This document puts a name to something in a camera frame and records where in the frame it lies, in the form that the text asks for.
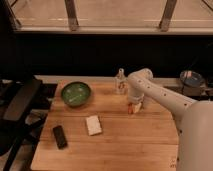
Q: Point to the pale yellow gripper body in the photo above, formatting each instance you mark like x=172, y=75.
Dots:
x=137, y=107

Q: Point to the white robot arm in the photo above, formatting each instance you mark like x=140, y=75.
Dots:
x=194, y=120

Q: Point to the green ceramic bowl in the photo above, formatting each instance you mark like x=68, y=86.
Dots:
x=75, y=94

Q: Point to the clear glass bottle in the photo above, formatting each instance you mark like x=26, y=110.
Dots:
x=120, y=82

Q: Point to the white sponge block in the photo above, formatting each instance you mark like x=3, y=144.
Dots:
x=93, y=125

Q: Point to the wooden cutting board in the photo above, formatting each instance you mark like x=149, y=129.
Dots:
x=146, y=141

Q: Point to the round blue dish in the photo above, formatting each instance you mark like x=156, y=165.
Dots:
x=191, y=78

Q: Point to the black rectangular block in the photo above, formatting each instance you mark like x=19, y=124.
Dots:
x=59, y=137

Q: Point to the black office chair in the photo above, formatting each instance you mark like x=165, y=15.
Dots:
x=13, y=127

